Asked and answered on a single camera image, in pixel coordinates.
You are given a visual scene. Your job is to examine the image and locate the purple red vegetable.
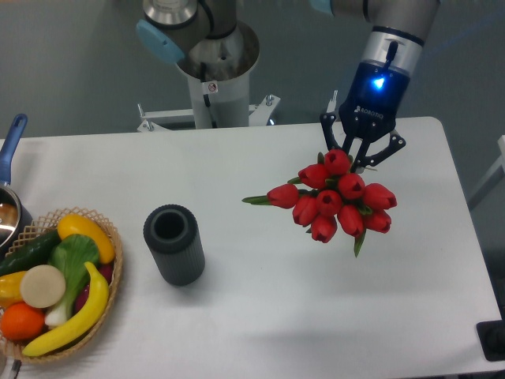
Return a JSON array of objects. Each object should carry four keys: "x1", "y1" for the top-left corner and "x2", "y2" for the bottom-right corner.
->
[{"x1": 73, "y1": 263, "x2": 114, "y2": 313}]

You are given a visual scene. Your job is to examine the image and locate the dark grey ribbed vase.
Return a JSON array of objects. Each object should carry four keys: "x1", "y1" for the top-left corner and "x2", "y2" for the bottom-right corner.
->
[{"x1": 143, "y1": 205, "x2": 205, "y2": 287}]

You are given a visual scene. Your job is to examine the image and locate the green cucumber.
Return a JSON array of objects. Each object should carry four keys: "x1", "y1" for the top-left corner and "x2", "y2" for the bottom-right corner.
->
[{"x1": 1, "y1": 230, "x2": 61, "y2": 276}]

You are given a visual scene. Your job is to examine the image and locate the yellow banana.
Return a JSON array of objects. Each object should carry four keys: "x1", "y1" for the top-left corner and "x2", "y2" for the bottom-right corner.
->
[{"x1": 22, "y1": 261, "x2": 109, "y2": 357}]

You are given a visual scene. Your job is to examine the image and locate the blue handled saucepan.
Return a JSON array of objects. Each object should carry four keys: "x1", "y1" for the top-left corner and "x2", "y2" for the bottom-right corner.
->
[{"x1": 1, "y1": 114, "x2": 32, "y2": 260}]

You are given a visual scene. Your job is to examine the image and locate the green bok choy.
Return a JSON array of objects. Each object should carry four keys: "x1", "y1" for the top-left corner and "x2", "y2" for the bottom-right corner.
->
[{"x1": 45, "y1": 234, "x2": 99, "y2": 328}]

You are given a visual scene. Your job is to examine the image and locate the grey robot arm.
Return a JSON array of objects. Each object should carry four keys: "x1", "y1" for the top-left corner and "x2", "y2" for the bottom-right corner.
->
[{"x1": 136, "y1": 1, "x2": 439, "y2": 173}]

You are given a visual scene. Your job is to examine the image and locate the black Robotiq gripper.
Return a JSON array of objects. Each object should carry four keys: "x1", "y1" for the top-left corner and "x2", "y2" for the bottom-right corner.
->
[{"x1": 320, "y1": 62, "x2": 410, "y2": 173}]

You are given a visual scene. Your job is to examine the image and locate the orange fruit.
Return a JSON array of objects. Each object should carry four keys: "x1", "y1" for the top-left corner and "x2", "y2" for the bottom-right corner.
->
[{"x1": 1, "y1": 302, "x2": 45, "y2": 341}]

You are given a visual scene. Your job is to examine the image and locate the yellow bell pepper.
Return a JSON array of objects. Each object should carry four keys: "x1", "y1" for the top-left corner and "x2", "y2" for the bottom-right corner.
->
[{"x1": 0, "y1": 271, "x2": 27, "y2": 310}]

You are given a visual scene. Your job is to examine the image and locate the black device at table edge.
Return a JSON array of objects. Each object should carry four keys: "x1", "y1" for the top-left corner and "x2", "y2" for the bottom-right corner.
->
[{"x1": 476, "y1": 320, "x2": 504, "y2": 362}]

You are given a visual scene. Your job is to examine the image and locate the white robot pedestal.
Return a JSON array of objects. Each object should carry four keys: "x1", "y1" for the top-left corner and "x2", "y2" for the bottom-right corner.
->
[{"x1": 137, "y1": 21, "x2": 281, "y2": 132}]

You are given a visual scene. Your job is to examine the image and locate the beige round disc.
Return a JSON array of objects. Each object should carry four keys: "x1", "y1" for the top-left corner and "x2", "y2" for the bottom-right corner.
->
[{"x1": 20, "y1": 265, "x2": 66, "y2": 309}]

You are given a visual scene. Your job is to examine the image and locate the white frame at right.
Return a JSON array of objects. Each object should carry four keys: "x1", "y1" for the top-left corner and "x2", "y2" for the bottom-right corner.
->
[{"x1": 467, "y1": 135, "x2": 504, "y2": 212}]

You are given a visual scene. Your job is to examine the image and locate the red tulip bouquet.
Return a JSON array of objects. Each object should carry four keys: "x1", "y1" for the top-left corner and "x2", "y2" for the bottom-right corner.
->
[{"x1": 242, "y1": 148, "x2": 398, "y2": 256}]

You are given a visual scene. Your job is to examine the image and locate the woven wicker basket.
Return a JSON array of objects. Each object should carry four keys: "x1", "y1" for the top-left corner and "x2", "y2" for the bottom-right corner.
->
[{"x1": 1, "y1": 207, "x2": 123, "y2": 364}]

